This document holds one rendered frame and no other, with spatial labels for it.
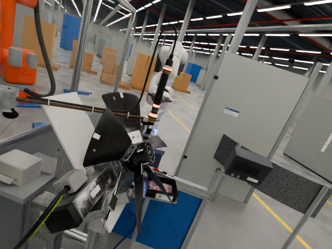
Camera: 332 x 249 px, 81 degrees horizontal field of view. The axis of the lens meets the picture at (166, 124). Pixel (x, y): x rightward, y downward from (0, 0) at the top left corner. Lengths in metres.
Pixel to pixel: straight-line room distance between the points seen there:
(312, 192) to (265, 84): 1.38
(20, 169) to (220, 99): 2.34
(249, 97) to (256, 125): 0.41
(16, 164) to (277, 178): 2.46
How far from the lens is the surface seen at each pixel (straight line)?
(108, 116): 0.76
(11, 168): 1.24
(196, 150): 3.00
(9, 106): 0.92
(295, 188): 2.73
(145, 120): 1.00
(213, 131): 2.90
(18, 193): 1.23
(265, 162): 1.50
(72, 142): 0.99
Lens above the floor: 1.66
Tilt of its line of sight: 18 degrees down
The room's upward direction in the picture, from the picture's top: 18 degrees clockwise
